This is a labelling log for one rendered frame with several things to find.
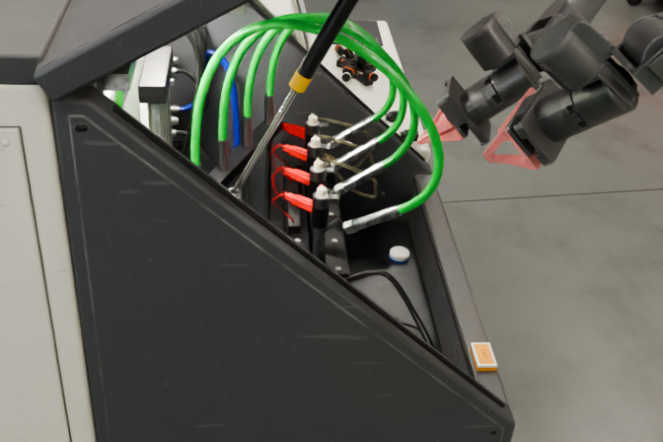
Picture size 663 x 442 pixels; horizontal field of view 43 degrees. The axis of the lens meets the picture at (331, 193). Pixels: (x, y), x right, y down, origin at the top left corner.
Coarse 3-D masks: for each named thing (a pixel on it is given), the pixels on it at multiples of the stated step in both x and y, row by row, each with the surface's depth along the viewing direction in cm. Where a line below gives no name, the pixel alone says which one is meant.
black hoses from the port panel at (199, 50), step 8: (192, 40) 142; (200, 40) 147; (200, 48) 147; (200, 56) 148; (200, 64) 145; (176, 72) 149; (184, 72) 149; (200, 72) 145; (192, 80) 150; (200, 80) 146; (208, 96) 153; (192, 104) 155; (208, 104) 153; (192, 112) 148; (184, 136) 157; (184, 144) 151; (200, 144) 158; (184, 152) 152; (200, 152) 153; (208, 160) 154
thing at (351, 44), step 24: (264, 24) 115; (288, 24) 114; (312, 24) 113; (360, 48) 113; (384, 72) 113; (408, 96) 114; (192, 120) 127; (432, 120) 115; (192, 144) 129; (432, 144) 117; (432, 192) 121
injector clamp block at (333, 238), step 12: (300, 168) 167; (300, 192) 159; (336, 204) 157; (300, 216) 153; (336, 228) 151; (300, 240) 147; (336, 240) 147; (324, 252) 145; (336, 252) 145; (336, 264) 142; (348, 276) 141
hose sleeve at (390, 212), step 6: (384, 210) 125; (390, 210) 125; (396, 210) 124; (366, 216) 127; (372, 216) 126; (378, 216) 126; (384, 216) 125; (390, 216) 125; (396, 216) 125; (354, 222) 128; (360, 222) 127; (366, 222) 127; (372, 222) 126; (378, 222) 126; (354, 228) 128; (360, 228) 128
